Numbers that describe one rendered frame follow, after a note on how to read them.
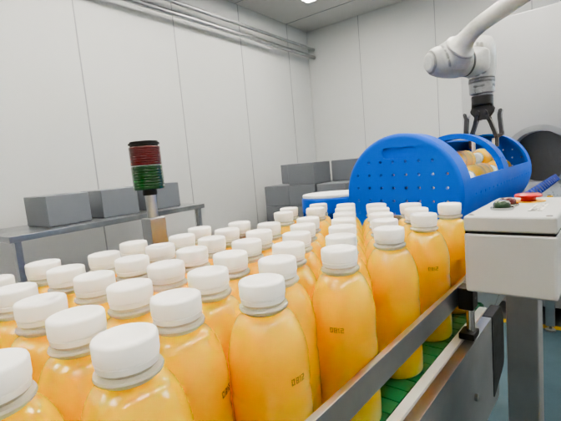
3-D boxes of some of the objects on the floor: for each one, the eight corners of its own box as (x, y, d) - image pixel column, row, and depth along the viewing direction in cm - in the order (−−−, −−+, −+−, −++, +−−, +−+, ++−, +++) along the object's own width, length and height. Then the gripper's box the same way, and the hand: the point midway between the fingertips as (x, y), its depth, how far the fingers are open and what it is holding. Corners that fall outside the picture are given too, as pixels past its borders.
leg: (556, 329, 250) (555, 232, 243) (555, 332, 246) (554, 234, 239) (545, 327, 254) (544, 231, 247) (544, 331, 250) (543, 233, 242)
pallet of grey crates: (378, 247, 518) (373, 156, 505) (351, 263, 455) (344, 159, 441) (302, 243, 590) (295, 164, 576) (270, 256, 526) (260, 166, 513)
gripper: (452, 98, 152) (454, 159, 154) (509, 88, 139) (511, 155, 141) (457, 100, 157) (460, 159, 160) (513, 90, 145) (515, 154, 147)
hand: (483, 149), depth 150 cm, fingers closed on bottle, 7 cm apart
